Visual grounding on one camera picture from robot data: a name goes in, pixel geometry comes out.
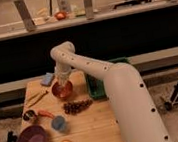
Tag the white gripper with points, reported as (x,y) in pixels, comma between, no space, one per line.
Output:
(62,77)

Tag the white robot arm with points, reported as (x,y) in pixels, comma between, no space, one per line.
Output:
(134,109)

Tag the red bowl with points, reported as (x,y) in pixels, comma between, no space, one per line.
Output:
(62,91)

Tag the yellow fork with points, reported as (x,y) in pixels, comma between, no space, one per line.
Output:
(35,98)

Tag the purple bowl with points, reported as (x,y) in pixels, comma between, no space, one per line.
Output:
(33,133)

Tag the blue sponge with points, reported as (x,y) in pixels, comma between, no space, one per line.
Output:
(47,79)

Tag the green bin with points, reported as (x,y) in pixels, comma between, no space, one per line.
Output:
(95,87)

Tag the bunch of dark grapes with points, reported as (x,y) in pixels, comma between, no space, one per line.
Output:
(74,108)

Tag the orange carrot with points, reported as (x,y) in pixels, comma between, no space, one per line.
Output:
(45,114)

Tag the blue cup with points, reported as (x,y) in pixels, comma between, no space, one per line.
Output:
(58,123)

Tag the small metal cup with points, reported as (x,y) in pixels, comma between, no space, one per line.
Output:
(30,116)

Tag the red fruit on shelf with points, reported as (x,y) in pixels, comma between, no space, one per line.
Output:
(60,15)

